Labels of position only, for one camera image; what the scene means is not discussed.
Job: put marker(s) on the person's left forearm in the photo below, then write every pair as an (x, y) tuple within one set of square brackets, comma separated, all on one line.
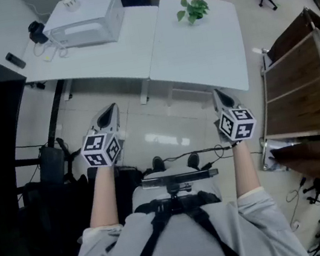
[(103, 195)]

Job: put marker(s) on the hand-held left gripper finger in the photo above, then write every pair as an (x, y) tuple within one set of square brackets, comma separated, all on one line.
[(116, 118), (95, 122)]

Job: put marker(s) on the black kettle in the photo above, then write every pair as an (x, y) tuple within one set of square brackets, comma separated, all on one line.
[(37, 32)]

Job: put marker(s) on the black chest-mounted device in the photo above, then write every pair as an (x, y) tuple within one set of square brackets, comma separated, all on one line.
[(181, 178)]

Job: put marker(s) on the person's left black shoe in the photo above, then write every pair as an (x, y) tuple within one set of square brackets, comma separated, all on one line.
[(158, 164)]

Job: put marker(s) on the person's right forearm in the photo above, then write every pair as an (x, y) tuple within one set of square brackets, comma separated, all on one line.
[(245, 167)]

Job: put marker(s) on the black thermos bottle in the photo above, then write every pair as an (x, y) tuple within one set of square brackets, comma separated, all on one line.
[(15, 60)]

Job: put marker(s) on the white table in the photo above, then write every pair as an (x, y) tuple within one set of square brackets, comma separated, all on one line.
[(196, 53), (99, 61)]

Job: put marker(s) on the black power adapter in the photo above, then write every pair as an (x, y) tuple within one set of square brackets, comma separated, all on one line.
[(36, 85)]

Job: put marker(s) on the person's black shoe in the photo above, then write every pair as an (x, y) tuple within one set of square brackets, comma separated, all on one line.
[(193, 161), (158, 164)]

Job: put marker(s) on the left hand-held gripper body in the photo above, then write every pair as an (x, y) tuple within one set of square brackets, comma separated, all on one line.
[(100, 153)]

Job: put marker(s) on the person's right black shoe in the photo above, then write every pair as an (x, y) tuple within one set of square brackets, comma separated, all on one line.
[(193, 161)]

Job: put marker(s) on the wooden trolley cart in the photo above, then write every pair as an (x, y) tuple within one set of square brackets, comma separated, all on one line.
[(293, 85)]

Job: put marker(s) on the black chest harness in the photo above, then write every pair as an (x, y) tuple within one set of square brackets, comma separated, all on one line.
[(159, 213)]

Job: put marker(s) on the person's grey shirt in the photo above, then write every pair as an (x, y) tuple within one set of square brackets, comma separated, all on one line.
[(183, 242)]

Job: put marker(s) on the white microwave oven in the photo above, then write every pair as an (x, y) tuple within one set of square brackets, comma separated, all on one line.
[(85, 18)]

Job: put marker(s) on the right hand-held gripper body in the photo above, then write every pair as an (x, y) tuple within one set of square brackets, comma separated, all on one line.
[(240, 128)]

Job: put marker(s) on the black floor bag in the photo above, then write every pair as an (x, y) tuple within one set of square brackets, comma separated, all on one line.
[(57, 222)]

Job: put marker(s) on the green potted plant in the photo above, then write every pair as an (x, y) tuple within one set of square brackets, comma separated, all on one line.
[(192, 8)]

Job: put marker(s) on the black floor box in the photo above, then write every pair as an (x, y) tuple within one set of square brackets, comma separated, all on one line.
[(51, 163)]

